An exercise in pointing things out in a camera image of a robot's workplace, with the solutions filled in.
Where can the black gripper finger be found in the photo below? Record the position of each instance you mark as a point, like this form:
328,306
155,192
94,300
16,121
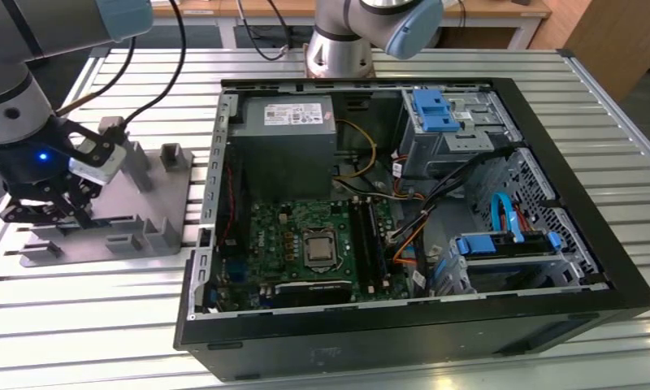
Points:
27,211
86,215

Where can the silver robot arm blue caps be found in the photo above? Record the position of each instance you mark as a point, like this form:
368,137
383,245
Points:
11,81

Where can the installed RAM stick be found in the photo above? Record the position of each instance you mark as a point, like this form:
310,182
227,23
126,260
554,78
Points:
380,256

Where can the grey parts rack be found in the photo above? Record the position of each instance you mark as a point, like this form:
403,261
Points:
158,195

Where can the green motherboard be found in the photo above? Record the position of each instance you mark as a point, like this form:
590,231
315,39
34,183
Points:
282,227

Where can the grey power supply white label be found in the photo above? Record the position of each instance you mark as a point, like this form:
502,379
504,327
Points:
282,162

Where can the silver CPU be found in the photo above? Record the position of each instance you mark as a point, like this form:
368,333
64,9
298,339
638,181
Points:
319,248

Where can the CPU socket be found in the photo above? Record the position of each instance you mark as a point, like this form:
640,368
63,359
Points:
320,266

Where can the black graphics card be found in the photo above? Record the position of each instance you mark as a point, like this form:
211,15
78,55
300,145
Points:
315,292

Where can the wooden desk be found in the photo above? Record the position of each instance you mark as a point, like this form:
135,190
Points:
222,6

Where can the black PC case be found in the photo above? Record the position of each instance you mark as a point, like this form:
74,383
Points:
358,345

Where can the blue drive bay latch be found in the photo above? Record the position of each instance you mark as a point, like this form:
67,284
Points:
434,109

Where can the metal drive cage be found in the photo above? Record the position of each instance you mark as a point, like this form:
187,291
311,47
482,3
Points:
466,142

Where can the hard disk in blue carrier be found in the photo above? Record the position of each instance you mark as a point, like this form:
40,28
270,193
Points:
478,243

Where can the metal disk bay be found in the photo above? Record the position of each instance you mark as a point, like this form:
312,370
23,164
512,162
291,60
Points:
520,268

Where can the wooden cabinet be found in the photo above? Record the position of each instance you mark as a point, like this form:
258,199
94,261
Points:
618,40

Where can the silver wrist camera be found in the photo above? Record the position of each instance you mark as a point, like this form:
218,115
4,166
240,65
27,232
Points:
95,170

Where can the black camera bracket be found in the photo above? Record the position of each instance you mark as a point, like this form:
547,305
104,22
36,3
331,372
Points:
66,130

